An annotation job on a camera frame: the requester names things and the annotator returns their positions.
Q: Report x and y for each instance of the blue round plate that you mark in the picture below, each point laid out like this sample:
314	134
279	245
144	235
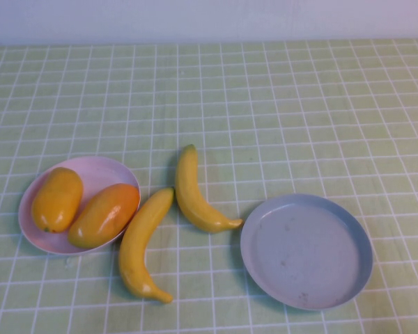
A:
306	254

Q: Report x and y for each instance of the plain yellow toy mango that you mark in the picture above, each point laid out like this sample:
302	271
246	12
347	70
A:
55	202

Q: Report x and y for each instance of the green checked tablecloth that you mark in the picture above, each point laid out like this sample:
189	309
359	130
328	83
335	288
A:
299	104

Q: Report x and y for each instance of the yellow toy banana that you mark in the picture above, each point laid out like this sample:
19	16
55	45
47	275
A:
191	208
136	243

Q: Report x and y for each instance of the pink round plate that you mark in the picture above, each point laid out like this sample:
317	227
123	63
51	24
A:
97	170

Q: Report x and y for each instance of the orange-tinted yellow toy mango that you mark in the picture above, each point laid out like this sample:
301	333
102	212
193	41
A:
101	219

